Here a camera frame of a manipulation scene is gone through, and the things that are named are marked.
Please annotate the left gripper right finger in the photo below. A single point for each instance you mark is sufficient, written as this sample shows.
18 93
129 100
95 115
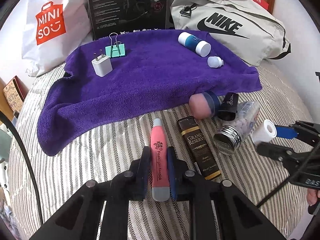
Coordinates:
217 210

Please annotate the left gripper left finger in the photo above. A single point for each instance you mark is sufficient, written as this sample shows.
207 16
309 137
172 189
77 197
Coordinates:
100 210

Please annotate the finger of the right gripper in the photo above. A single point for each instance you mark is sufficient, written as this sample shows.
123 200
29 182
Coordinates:
290 159
304 131

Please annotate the white tape roll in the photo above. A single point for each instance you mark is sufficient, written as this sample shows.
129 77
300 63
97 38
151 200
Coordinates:
265 132

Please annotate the clear candy bottle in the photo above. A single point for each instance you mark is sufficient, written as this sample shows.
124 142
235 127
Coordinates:
232 133

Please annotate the black gold Grand Reserve box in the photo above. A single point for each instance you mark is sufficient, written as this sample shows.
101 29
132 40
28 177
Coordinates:
199 148

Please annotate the black tube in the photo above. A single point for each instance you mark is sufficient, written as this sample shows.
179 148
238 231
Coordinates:
228 107

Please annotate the pink highlighter pen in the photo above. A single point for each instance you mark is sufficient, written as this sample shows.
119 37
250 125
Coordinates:
160 186

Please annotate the pink and blue round case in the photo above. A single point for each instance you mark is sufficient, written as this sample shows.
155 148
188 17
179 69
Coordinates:
204 105

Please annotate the small white round cap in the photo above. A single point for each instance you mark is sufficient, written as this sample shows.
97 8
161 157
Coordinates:
215 62

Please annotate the blue white Vaseline balm stick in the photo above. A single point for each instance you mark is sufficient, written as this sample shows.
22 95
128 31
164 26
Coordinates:
193 43

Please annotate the white USB charger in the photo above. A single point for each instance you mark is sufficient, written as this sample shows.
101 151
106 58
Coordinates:
102 64

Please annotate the teal binder clip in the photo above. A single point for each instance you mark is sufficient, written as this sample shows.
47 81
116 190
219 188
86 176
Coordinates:
116 48

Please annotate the person's right hand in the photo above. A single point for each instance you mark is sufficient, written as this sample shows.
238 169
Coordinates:
312 196

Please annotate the striped bed quilt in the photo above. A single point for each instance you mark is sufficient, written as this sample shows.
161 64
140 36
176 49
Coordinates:
108 150

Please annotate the grey Nike bag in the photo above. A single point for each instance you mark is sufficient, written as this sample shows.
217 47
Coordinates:
243 26

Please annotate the wooden chair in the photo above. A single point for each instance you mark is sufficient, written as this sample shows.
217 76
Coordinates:
4 106

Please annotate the patterned notebook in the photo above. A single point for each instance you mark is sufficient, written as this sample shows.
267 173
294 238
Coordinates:
15 93

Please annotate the purple towel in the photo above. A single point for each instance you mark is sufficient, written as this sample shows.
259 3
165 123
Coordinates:
156 73

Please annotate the white Miniso plastic bag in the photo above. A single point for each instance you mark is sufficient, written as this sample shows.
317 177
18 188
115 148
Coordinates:
54 29

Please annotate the black headset box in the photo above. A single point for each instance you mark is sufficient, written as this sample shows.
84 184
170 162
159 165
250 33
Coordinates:
124 16

